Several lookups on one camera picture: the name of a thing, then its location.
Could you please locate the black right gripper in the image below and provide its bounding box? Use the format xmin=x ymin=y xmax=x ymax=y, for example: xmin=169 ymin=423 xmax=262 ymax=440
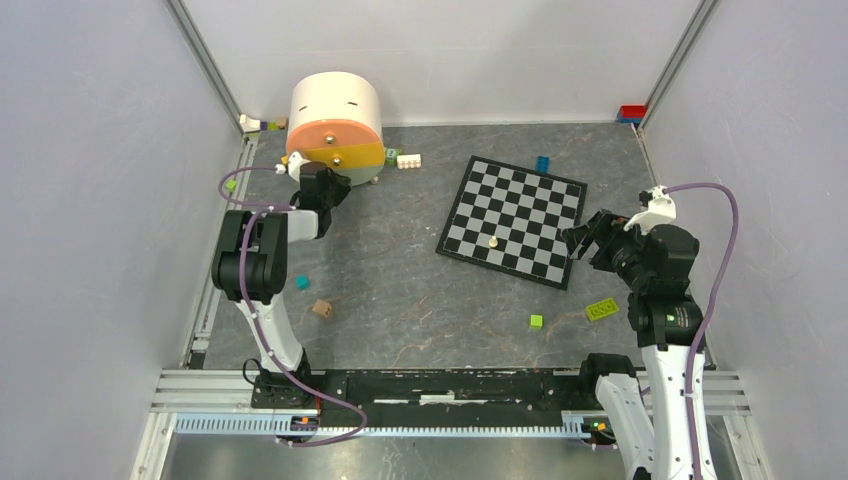
xmin=561 ymin=207 xmax=653 ymax=290

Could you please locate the grey green bottom drawer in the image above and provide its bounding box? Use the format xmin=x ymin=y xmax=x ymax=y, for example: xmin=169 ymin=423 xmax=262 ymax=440
xmin=337 ymin=164 xmax=384 ymax=187

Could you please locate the yellow drawer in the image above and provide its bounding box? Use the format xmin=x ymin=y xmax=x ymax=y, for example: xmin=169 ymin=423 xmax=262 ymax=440
xmin=281 ymin=142 xmax=385 ymax=169

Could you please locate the small green cube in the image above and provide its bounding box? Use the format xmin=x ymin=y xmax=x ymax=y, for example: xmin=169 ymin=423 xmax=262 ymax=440
xmin=528 ymin=315 xmax=544 ymax=329

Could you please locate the black grey chessboard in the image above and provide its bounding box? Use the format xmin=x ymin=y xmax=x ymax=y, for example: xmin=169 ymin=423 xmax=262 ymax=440
xmin=435 ymin=156 xmax=588 ymax=290

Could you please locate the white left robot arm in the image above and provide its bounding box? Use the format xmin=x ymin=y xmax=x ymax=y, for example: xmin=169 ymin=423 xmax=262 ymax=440
xmin=210 ymin=160 xmax=352 ymax=408

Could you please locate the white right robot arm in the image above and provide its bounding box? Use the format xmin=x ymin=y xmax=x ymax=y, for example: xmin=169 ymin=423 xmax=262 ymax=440
xmin=558 ymin=210 xmax=716 ymax=479

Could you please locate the white round drawer organizer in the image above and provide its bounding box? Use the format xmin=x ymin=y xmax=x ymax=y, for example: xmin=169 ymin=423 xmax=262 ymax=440
xmin=287 ymin=71 xmax=384 ymax=146

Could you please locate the green lego brick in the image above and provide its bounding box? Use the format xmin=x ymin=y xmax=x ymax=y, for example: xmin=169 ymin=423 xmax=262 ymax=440
xmin=585 ymin=298 xmax=619 ymax=322

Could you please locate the green toy block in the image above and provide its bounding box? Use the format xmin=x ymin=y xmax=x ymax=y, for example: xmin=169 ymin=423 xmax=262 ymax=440
xmin=384 ymin=148 xmax=403 ymax=166

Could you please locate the white lego brick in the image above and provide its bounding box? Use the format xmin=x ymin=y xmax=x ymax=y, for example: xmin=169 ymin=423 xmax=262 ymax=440
xmin=396 ymin=154 xmax=422 ymax=169

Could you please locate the small teal cube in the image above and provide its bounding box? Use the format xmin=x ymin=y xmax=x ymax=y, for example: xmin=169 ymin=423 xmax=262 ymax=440
xmin=295 ymin=275 xmax=310 ymax=290

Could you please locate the small wooden cube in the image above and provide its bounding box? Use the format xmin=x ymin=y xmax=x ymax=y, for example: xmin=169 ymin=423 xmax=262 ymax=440
xmin=312 ymin=299 xmax=332 ymax=318

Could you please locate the red blue bricks corner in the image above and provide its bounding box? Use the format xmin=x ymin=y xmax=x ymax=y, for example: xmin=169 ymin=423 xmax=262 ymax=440
xmin=616 ymin=104 xmax=647 ymax=125

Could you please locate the blue lego brick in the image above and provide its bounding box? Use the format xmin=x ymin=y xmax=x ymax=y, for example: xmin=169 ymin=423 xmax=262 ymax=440
xmin=535 ymin=156 xmax=550 ymax=174

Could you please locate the black mounting rail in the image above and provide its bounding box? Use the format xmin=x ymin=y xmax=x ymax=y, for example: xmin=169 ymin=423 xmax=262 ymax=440
xmin=244 ymin=368 xmax=601 ymax=429

